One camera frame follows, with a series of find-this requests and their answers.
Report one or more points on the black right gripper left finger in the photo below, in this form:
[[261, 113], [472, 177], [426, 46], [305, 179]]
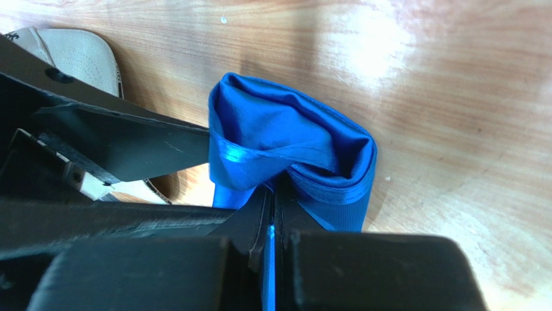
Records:
[[218, 271]]

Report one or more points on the blue cloth napkin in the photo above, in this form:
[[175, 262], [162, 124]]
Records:
[[299, 175]]

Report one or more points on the beige baseball cap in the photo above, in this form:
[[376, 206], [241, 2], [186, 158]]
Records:
[[88, 58]]

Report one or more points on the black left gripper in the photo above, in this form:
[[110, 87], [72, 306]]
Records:
[[51, 124]]

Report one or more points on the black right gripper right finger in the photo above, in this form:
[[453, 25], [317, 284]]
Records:
[[375, 271]]

